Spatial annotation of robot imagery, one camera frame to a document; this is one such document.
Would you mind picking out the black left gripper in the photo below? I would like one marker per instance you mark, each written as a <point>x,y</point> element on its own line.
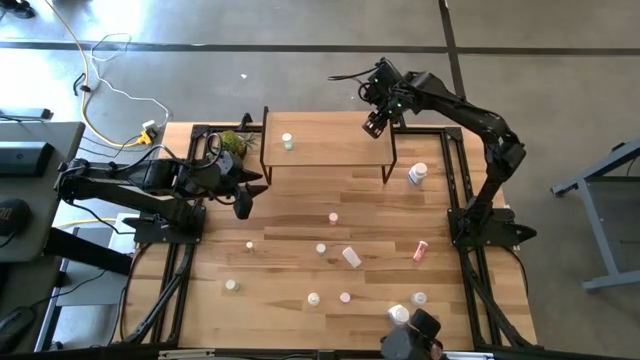
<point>222,180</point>

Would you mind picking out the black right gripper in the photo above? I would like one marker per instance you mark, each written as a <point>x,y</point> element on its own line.
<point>390,92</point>

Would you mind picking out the green transparent pill bottle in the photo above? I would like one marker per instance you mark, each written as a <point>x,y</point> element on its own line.
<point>287,141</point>

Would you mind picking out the white bottle with blue label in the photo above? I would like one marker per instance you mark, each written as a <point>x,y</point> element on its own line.
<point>417,173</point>

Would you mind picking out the small pink pill bottle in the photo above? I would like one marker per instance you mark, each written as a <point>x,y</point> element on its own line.
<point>333,218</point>

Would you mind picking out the teal transparent pill bottle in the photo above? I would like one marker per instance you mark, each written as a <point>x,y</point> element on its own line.
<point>320,248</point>
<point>231,285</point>

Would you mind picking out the white bottle with ribbed cap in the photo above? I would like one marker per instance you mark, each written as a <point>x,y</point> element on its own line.
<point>313,299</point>

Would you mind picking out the magenta transparent pill bottle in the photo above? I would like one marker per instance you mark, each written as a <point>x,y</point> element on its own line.
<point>345,297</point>

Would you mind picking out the red transparent pill bottle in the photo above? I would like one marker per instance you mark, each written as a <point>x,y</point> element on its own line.
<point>420,251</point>

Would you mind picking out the large white plastic jar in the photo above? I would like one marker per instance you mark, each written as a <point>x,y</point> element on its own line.
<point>398,312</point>

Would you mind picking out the clear pill bottle white cap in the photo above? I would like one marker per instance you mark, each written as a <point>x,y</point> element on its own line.
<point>419,298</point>

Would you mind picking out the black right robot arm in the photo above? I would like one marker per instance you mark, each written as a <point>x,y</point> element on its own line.
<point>480,120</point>

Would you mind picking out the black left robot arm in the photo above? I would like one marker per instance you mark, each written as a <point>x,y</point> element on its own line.
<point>150,175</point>

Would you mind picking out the wooden shelf with black legs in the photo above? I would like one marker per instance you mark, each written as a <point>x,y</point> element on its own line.
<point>325,145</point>

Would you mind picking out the green potted plant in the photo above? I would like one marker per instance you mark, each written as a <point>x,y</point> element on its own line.
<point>234,141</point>

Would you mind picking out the black floor tape strip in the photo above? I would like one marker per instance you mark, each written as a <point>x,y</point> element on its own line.
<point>446,25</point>
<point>150,46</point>

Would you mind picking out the yellow power plug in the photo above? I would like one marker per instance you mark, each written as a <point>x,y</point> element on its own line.
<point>145,137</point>

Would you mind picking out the white power adapter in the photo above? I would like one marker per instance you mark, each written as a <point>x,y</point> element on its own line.
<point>149,124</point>

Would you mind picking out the black desk leg beam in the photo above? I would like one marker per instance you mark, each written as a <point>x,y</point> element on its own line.
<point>85,252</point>

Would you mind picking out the gray floor mat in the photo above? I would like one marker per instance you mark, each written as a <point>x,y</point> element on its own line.
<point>90,292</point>

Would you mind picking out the gray desk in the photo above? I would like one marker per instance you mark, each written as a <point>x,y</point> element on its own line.
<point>50,200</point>

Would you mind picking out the black box device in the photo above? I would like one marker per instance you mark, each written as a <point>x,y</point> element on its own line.
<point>25,157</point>

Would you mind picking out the black cap with logo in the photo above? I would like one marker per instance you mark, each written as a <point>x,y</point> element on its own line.
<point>12,217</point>

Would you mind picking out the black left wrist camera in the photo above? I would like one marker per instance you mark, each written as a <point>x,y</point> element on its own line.
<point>243,207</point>

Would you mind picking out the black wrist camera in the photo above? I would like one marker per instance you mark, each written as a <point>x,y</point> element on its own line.
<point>243,207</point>
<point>375,125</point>

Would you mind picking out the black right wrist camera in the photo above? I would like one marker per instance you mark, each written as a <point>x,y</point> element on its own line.
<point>375,125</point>

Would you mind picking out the black aluminium table frame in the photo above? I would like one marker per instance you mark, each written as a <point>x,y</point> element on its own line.
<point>280,356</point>

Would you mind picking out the silver bracket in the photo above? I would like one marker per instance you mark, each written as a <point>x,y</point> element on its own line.
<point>186,354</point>
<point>465,356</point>

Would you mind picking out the gray metal stand frame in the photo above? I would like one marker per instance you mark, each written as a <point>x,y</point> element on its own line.
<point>597,230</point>

